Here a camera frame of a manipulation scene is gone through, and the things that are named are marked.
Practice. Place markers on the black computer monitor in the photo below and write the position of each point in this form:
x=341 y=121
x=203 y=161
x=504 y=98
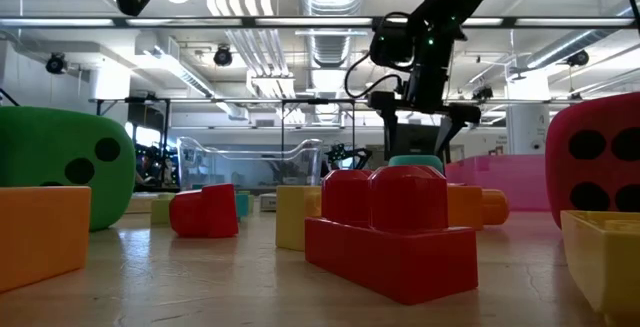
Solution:
x=417 y=142

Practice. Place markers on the blue square toy brick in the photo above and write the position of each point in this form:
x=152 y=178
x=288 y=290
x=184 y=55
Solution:
x=242 y=206

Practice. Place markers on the green foam die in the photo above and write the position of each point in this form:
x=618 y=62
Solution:
x=50 y=152

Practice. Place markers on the clear plastic bin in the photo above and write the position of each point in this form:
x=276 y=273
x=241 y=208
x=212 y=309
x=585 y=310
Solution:
x=200 y=167

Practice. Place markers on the long yellow toy brick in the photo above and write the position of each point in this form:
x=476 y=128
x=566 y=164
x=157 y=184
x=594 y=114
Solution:
x=600 y=267

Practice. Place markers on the lime green square brick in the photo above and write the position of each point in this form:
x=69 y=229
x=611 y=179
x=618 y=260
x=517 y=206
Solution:
x=251 y=204

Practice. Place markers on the teal foam die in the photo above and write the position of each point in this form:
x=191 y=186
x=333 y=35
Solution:
x=415 y=163

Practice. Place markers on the white round pillar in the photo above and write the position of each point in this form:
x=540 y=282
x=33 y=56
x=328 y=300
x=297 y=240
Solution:
x=527 y=127

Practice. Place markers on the red foam die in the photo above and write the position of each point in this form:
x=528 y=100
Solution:
x=556 y=177

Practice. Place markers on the long orange toy brick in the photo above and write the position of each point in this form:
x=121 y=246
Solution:
x=470 y=207

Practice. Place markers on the pink plastic bin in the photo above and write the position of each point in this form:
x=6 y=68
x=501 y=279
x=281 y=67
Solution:
x=500 y=182

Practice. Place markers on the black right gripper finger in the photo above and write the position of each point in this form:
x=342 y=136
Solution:
x=447 y=137
x=391 y=132

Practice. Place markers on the yellow square toy brick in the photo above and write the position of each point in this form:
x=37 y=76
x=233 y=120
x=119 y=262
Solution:
x=295 y=217

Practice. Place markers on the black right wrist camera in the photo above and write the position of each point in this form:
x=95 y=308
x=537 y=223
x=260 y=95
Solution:
x=392 y=44

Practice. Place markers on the red tall-stud toy brick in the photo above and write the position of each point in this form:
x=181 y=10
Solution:
x=205 y=212
x=390 y=262

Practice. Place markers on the pale green square brick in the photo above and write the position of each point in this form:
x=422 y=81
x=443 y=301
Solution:
x=161 y=213

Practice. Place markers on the black background robot arm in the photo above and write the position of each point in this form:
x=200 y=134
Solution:
x=345 y=156

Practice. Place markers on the black ceiling spotlight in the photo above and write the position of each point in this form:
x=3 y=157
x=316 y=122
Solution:
x=482 y=93
x=55 y=63
x=578 y=58
x=222 y=56

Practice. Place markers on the black table rig frame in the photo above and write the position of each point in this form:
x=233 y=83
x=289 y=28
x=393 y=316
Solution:
x=200 y=22

